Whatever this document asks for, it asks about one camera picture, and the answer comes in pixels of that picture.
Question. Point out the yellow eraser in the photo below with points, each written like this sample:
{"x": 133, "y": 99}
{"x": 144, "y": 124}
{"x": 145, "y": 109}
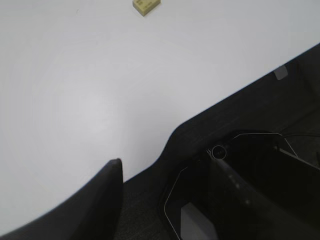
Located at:
{"x": 145, "y": 6}

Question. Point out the black robot base housing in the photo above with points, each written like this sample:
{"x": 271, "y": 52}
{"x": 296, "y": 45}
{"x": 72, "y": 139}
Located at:
{"x": 265, "y": 160}

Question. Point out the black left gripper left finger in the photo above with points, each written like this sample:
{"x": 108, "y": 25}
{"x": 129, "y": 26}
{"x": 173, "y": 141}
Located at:
{"x": 92, "y": 213}

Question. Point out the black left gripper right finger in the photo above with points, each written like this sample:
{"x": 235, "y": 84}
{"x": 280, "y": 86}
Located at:
{"x": 240, "y": 212}

